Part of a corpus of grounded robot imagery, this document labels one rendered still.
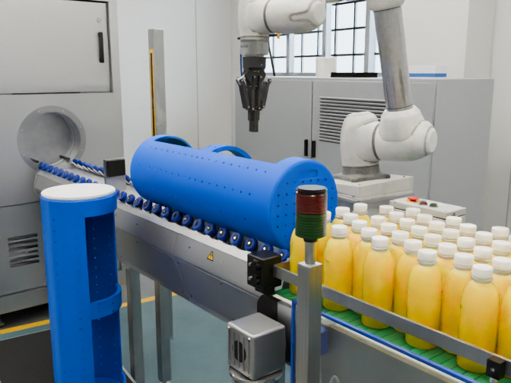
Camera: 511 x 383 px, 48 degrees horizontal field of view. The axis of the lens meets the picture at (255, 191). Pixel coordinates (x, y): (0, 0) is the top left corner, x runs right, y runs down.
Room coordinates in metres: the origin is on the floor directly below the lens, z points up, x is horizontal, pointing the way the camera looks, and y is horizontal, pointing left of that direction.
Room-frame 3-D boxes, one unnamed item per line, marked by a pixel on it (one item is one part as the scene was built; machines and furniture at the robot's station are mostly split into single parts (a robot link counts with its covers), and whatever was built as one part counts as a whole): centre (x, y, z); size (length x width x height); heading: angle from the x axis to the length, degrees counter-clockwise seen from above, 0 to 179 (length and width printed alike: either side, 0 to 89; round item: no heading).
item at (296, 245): (1.47, -0.13, 1.00); 0.07 x 0.07 x 0.20
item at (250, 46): (1.86, 0.00, 1.56); 0.09 x 0.09 x 0.06
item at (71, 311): (2.18, 0.69, 0.59); 0.28 x 0.28 x 0.88
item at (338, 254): (1.37, -0.21, 1.00); 0.07 x 0.07 x 0.20
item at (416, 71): (3.53, -1.01, 1.48); 0.24 x 0.12 x 0.08; 40
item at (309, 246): (1.13, -0.11, 1.18); 0.06 x 0.06 x 0.16
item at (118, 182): (2.70, 0.67, 1.00); 0.10 x 0.04 x 0.15; 128
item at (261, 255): (1.49, -0.03, 0.95); 0.10 x 0.07 x 0.10; 128
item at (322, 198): (1.13, -0.11, 1.23); 0.06 x 0.06 x 0.04
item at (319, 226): (1.13, -0.11, 1.18); 0.06 x 0.06 x 0.05
